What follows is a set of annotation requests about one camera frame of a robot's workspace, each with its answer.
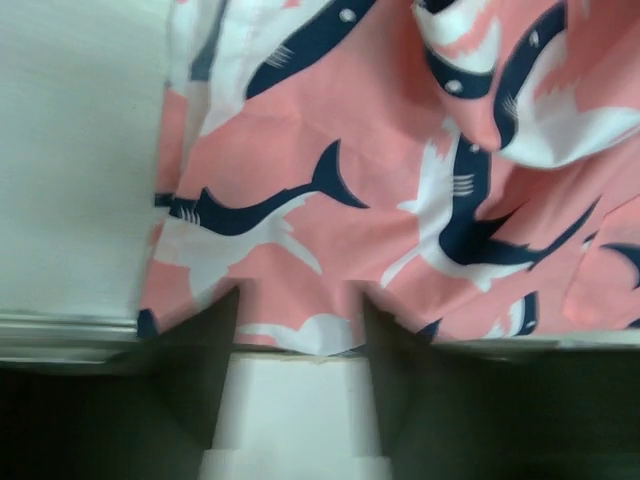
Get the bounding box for pink shark print shorts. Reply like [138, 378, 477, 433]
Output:
[137, 1, 639, 355]

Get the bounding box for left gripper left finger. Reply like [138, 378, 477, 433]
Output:
[1, 289, 240, 479]

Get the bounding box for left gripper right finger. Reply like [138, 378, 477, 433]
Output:
[363, 300, 639, 479]

